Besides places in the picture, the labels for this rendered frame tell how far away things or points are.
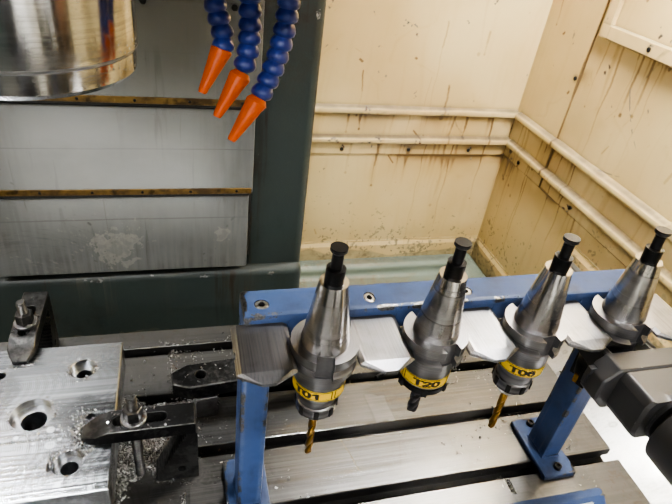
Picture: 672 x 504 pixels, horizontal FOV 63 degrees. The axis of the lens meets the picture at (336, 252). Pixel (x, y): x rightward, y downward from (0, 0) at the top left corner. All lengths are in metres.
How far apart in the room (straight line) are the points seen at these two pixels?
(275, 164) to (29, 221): 0.44
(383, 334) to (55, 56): 0.35
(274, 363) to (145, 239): 0.63
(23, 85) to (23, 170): 0.62
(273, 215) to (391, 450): 0.51
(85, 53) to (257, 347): 0.27
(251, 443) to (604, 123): 1.03
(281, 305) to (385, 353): 0.11
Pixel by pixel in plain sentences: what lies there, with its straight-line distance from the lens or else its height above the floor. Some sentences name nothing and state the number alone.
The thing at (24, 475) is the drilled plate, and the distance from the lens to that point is 0.73.
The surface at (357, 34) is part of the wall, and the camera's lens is 1.38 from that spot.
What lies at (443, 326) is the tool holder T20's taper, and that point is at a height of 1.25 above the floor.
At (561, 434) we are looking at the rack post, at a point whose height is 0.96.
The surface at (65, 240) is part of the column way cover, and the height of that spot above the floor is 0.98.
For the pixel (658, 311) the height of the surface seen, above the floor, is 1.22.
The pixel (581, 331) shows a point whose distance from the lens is 0.62.
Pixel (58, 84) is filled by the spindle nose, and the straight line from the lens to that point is 0.41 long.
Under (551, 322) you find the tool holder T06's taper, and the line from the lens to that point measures 0.57.
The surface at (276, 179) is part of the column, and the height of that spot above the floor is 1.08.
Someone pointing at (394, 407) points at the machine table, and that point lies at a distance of 0.89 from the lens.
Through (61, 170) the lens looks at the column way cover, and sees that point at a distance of 1.01.
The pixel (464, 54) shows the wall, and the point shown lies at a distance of 1.49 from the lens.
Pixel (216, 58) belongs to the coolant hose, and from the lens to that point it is 0.44.
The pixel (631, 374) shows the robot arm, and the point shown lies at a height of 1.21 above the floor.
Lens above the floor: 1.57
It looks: 34 degrees down
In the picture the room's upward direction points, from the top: 8 degrees clockwise
